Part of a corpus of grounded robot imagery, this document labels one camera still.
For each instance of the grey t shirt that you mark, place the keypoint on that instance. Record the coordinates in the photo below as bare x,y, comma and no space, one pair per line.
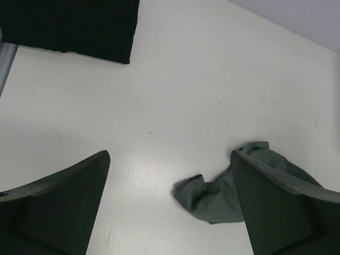
217,202

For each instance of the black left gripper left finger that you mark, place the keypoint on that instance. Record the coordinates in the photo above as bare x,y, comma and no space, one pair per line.
55,214

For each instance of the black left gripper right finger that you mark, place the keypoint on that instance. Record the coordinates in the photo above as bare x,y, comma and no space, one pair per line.
284,214

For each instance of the folded black t shirt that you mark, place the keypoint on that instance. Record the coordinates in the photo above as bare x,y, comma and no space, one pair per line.
100,29

